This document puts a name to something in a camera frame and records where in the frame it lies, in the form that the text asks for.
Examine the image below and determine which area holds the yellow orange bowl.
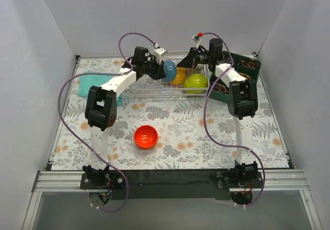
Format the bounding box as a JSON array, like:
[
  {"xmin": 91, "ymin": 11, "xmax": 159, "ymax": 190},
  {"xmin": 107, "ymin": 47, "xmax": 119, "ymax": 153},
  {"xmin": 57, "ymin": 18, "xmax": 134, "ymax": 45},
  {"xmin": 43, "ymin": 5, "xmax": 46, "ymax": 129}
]
[{"xmin": 170, "ymin": 68, "xmax": 186, "ymax": 85}]

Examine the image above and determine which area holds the blue grey bowl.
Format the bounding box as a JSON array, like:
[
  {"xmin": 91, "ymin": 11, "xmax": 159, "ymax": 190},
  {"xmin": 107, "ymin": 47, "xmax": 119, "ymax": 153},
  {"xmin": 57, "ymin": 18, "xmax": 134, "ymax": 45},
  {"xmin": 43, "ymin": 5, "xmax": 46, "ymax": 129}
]
[{"xmin": 162, "ymin": 60, "xmax": 177, "ymax": 83}]

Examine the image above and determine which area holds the lime green bowl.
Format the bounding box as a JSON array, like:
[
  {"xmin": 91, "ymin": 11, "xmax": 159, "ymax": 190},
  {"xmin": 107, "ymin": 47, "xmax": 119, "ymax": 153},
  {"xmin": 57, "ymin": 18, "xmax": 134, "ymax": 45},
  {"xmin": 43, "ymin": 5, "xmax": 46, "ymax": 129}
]
[{"xmin": 183, "ymin": 73, "xmax": 208, "ymax": 94}]

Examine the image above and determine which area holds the red orange bowl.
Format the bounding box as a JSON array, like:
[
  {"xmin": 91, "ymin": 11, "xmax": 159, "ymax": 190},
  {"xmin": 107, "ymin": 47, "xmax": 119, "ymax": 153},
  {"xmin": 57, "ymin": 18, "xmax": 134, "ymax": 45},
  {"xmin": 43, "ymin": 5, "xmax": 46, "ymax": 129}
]
[{"xmin": 134, "ymin": 125, "xmax": 159, "ymax": 150}]

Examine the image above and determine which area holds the blue patterned bowl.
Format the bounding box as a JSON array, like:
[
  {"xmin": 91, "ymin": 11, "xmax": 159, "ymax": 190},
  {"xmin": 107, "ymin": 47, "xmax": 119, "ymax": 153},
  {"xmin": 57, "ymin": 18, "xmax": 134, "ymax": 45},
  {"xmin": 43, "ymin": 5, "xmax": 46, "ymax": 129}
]
[{"xmin": 185, "ymin": 69, "xmax": 196, "ymax": 76}]

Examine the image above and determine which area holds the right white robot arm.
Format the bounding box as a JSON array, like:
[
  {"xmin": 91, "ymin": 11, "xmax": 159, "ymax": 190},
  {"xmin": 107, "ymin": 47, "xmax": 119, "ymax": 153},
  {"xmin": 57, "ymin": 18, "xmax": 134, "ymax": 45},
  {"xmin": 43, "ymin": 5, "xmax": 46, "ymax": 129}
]
[{"xmin": 178, "ymin": 36, "xmax": 259, "ymax": 188}]

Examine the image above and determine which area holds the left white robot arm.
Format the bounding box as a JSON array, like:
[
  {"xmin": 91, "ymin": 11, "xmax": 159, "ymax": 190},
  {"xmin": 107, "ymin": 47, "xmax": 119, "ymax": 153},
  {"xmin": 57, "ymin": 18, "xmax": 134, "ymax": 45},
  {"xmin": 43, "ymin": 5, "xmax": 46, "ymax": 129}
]
[{"xmin": 82, "ymin": 46, "xmax": 168, "ymax": 189}]

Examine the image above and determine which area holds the green compartment organizer tray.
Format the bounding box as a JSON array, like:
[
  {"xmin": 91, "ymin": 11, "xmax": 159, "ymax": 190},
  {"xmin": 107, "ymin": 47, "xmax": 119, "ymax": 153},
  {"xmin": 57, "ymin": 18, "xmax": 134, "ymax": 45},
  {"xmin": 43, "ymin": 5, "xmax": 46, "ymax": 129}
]
[{"xmin": 208, "ymin": 51, "xmax": 261, "ymax": 104}]

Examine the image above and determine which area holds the floral table mat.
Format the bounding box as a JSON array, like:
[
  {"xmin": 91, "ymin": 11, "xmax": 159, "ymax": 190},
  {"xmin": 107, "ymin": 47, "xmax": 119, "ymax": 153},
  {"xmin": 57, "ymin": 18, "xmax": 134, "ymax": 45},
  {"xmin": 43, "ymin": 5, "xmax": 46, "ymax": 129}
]
[{"xmin": 49, "ymin": 58, "xmax": 290, "ymax": 171}]

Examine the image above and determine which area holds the teal cloth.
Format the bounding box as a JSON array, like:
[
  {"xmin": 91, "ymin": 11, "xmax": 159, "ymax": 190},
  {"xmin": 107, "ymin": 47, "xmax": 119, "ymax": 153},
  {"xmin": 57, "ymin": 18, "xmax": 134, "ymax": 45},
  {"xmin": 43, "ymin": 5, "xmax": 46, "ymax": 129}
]
[{"xmin": 77, "ymin": 74, "xmax": 112, "ymax": 98}]

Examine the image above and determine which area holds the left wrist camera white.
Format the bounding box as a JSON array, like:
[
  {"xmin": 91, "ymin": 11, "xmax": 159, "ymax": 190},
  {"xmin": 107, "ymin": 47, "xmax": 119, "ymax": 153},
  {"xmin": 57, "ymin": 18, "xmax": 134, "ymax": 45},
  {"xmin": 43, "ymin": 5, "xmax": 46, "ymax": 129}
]
[{"xmin": 153, "ymin": 43, "xmax": 168, "ymax": 64}]

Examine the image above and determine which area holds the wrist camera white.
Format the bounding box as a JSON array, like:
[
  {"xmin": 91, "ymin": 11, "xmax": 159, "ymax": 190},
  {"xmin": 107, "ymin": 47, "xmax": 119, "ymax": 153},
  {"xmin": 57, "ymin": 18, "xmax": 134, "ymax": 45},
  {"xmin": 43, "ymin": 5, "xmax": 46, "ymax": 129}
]
[
  {"xmin": 192, "ymin": 32, "xmax": 203, "ymax": 49},
  {"xmin": 153, "ymin": 43, "xmax": 168, "ymax": 64}
]

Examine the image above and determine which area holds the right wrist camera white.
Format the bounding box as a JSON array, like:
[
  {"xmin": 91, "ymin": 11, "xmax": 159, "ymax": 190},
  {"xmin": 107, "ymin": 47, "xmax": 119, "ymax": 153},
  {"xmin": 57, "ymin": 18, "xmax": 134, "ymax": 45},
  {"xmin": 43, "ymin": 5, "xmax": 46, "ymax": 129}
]
[{"xmin": 192, "ymin": 32, "xmax": 203, "ymax": 49}]

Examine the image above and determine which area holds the white wire dish rack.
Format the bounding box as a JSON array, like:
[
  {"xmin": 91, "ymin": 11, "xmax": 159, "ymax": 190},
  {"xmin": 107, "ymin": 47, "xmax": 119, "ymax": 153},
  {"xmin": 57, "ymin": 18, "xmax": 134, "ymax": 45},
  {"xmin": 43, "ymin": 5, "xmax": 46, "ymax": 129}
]
[{"xmin": 129, "ymin": 65, "xmax": 210, "ymax": 98}]

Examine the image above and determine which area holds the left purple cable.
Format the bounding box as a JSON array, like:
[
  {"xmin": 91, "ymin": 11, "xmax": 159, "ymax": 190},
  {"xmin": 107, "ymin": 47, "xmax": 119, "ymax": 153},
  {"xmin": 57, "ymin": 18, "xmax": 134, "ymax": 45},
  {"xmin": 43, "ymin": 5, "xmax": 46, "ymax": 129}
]
[{"xmin": 58, "ymin": 31, "xmax": 163, "ymax": 212}]

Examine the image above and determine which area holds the purple cable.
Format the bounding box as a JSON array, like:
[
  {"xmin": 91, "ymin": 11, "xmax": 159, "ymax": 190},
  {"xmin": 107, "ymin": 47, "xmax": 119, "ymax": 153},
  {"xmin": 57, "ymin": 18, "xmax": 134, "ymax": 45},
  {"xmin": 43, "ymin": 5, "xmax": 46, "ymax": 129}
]
[
  {"xmin": 58, "ymin": 31, "xmax": 163, "ymax": 212},
  {"xmin": 200, "ymin": 31, "xmax": 266, "ymax": 208}
]

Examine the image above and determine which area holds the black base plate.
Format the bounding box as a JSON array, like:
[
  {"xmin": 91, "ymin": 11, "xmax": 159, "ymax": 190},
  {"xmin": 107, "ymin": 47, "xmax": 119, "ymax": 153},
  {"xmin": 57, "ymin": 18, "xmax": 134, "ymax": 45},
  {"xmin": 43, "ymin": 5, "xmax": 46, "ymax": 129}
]
[{"xmin": 79, "ymin": 168, "xmax": 266, "ymax": 201}]

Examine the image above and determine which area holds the aluminium frame rail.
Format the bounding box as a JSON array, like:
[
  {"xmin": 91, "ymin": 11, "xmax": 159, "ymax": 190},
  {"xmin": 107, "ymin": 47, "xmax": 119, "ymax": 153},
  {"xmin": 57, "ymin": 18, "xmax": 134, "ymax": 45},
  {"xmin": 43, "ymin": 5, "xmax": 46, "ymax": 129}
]
[{"xmin": 23, "ymin": 169, "xmax": 322, "ymax": 229}]

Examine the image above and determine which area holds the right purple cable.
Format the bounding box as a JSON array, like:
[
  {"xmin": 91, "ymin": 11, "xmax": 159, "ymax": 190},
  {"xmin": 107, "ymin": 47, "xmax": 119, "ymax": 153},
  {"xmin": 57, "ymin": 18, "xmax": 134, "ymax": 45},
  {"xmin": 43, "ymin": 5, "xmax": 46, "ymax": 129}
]
[{"xmin": 200, "ymin": 31, "xmax": 266, "ymax": 208}]

